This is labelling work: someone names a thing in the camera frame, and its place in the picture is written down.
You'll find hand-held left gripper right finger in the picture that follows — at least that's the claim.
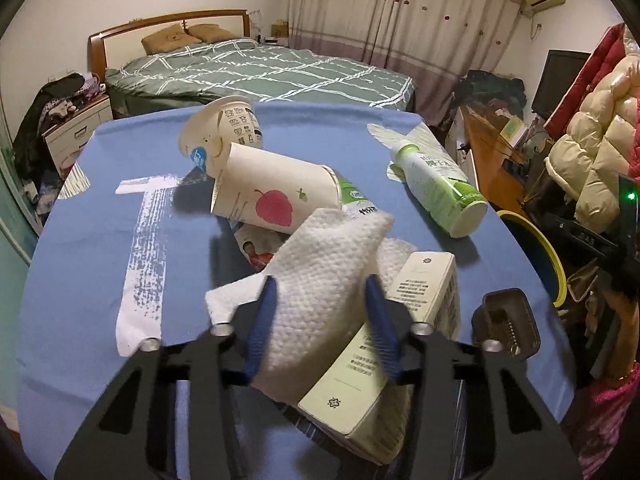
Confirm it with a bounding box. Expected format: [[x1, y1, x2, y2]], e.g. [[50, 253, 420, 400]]
[[364, 274, 586, 480]]

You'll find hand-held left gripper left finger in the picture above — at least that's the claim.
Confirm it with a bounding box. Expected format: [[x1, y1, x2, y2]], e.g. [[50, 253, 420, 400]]
[[52, 275, 280, 480]]

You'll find cream carton box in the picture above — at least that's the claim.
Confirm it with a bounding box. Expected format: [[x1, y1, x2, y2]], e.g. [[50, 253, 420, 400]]
[[297, 251, 463, 465]]

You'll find yellow-rimmed trash bin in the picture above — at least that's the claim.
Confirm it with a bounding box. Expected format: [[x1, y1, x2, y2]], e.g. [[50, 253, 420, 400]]
[[497, 210, 568, 307]]

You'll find white paper towel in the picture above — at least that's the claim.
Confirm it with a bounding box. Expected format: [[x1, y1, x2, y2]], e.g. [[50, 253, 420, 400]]
[[205, 208, 418, 406]]

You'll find paper cup with red leaf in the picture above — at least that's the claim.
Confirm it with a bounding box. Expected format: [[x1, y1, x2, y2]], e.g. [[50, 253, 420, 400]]
[[209, 142, 343, 235]]

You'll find green and white bottle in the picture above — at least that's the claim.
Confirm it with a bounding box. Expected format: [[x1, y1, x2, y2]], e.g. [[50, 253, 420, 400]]
[[390, 142, 488, 238]]

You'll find person's right forearm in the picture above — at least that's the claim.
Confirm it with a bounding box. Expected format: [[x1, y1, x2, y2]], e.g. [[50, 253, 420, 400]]
[[565, 285, 640, 480]]

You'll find crumpled snack wrapper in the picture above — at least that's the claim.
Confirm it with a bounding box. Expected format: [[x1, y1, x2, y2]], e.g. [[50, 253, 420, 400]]
[[234, 222, 288, 273]]

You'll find cream puffer jacket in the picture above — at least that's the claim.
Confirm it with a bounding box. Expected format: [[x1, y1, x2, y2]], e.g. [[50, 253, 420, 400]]
[[544, 52, 640, 233]]

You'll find dark brown plastic container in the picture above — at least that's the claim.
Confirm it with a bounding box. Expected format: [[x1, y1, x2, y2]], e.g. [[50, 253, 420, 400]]
[[472, 288, 542, 361]]

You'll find green and white tube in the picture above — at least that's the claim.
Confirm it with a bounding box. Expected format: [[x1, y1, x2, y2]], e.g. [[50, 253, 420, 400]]
[[335, 170, 388, 221]]

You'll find wooden white cabinet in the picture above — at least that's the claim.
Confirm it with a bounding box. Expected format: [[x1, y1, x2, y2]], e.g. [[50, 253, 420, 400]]
[[460, 105, 551, 216]]

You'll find black monitor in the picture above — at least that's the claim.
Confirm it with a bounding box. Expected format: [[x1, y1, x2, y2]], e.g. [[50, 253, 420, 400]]
[[531, 50, 591, 116]]

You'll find red coat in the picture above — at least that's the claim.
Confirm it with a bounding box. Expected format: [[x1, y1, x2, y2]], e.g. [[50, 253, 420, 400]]
[[542, 22, 628, 136]]

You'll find blue printed tablecloth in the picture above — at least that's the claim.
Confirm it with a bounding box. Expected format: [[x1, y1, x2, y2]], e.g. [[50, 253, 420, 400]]
[[15, 100, 576, 480]]

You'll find dark clothes heap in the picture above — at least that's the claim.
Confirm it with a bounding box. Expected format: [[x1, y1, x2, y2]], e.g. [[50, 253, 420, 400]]
[[452, 70, 526, 121]]

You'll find white yogurt cup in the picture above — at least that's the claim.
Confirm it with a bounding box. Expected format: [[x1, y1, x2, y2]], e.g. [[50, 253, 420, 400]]
[[179, 96, 264, 181]]

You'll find green striped bed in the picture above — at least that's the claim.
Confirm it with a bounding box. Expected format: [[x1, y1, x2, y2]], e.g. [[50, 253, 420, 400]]
[[104, 39, 416, 111]]

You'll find white nightstand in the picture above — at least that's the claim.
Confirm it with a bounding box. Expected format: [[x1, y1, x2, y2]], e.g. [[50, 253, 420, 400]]
[[41, 94, 113, 171]]

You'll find plain brown pillow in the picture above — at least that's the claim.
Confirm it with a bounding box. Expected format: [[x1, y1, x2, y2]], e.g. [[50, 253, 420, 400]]
[[189, 24, 236, 43]]

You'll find brown pillow with face print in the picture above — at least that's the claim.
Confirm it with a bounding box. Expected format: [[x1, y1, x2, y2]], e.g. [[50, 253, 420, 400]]
[[141, 24, 198, 55]]

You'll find pink and purple curtain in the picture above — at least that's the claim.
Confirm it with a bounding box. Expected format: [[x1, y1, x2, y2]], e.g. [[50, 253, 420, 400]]
[[287, 0, 531, 116]]

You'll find wooden bed headboard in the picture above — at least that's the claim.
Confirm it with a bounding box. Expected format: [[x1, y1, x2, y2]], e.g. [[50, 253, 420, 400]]
[[87, 9, 251, 86]]

